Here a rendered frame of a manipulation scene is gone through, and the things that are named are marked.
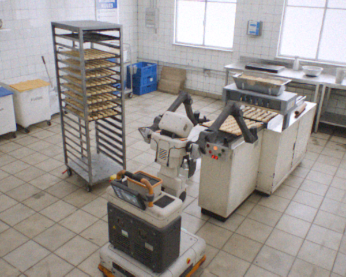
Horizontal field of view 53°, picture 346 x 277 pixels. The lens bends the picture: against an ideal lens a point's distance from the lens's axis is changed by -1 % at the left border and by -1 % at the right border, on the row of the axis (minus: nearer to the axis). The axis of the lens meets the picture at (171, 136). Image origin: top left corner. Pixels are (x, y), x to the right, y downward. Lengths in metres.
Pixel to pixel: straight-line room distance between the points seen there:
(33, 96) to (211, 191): 3.38
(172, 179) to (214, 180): 0.85
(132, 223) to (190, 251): 0.57
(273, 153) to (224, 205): 0.80
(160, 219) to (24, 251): 1.53
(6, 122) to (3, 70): 1.00
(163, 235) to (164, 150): 0.60
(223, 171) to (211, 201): 0.39
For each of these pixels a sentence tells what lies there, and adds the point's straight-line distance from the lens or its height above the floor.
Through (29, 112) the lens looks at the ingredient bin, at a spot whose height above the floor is 0.33.
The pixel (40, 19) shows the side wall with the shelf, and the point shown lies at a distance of 6.57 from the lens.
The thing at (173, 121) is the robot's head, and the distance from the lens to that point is 2.52.
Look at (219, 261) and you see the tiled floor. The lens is 3.23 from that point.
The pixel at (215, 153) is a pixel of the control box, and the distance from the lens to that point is 3.27.
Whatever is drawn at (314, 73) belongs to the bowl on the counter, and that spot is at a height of 0.95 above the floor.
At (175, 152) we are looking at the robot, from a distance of 2.48.
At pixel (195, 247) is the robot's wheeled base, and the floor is 0.28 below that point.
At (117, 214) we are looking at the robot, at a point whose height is 0.63.
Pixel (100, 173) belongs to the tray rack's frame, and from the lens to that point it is 4.17.
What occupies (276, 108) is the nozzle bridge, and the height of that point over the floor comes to 1.05.
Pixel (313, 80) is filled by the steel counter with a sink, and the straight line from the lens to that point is 6.06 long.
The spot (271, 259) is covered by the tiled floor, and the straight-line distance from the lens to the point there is 3.35.
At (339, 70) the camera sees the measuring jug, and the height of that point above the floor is 1.06.
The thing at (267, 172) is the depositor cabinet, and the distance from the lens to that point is 3.96.
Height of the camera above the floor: 2.17
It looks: 23 degrees down
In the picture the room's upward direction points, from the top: 2 degrees clockwise
